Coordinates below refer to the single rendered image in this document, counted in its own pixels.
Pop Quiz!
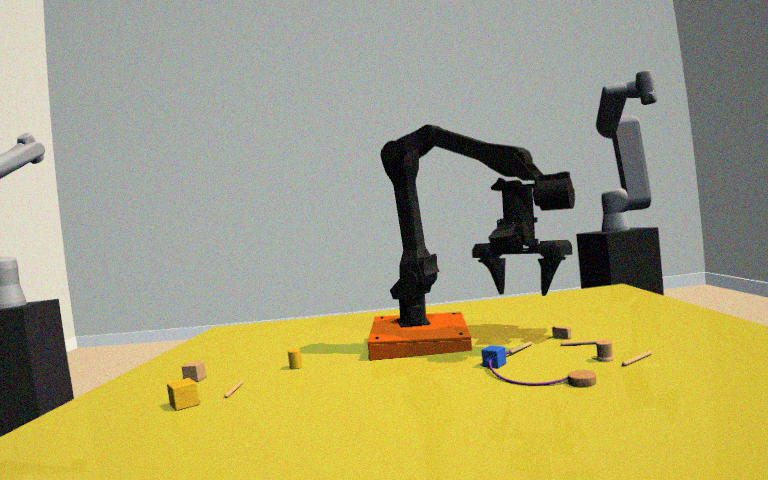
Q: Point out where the blue block with round hole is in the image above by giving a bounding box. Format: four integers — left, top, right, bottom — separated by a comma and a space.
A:
482, 345, 507, 369

